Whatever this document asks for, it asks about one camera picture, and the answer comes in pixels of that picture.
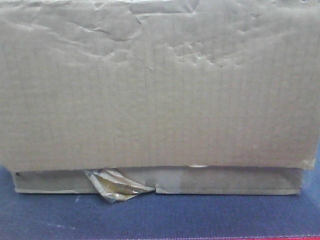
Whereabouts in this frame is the crumpled clear packing tape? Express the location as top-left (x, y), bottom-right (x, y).
top-left (83, 168), bottom-right (156, 203)

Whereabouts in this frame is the blue fabric mat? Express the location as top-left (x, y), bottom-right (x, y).
top-left (0, 159), bottom-right (320, 238)

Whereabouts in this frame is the large brown cardboard box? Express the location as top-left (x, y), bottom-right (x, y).
top-left (0, 0), bottom-right (320, 195)

